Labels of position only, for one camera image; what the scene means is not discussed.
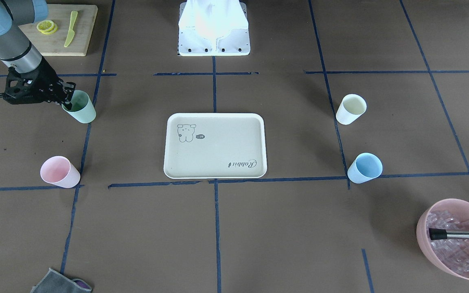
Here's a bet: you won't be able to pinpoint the wooden cutting board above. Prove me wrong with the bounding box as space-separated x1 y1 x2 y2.
0 0 98 58

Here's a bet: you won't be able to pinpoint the cream rabbit tray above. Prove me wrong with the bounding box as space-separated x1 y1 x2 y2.
163 113 267 179

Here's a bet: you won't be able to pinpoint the grey folded cloth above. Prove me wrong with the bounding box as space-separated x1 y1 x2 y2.
30 268 93 293

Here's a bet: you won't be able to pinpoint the lemon slices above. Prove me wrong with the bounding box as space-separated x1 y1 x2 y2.
36 19 59 35

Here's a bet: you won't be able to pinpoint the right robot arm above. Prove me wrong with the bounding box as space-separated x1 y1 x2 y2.
0 0 76 110

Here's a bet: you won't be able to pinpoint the pink cup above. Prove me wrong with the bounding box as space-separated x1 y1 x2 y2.
40 156 81 188

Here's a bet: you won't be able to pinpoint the large pink bowl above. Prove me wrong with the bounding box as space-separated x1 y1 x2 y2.
416 199 469 280

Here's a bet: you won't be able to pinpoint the yellow plastic knife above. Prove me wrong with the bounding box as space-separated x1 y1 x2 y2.
64 11 78 48

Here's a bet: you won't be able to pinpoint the metal tongs black tip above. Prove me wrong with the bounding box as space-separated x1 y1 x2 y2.
428 228 469 241

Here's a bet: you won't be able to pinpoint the blue cup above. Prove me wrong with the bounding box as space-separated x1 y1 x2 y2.
347 153 383 184

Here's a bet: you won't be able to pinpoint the green cup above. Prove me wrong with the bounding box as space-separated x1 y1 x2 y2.
61 90 96 124

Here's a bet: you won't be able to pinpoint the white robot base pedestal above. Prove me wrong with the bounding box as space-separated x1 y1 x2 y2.
178 0 251 56

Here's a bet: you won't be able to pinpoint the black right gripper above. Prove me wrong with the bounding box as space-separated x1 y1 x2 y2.
2 57 76 111

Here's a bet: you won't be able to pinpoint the cream yellow cup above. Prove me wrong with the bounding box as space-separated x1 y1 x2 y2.
335 94 367 125

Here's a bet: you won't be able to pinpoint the clear ice cubes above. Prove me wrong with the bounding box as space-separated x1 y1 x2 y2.
426 210 469 275

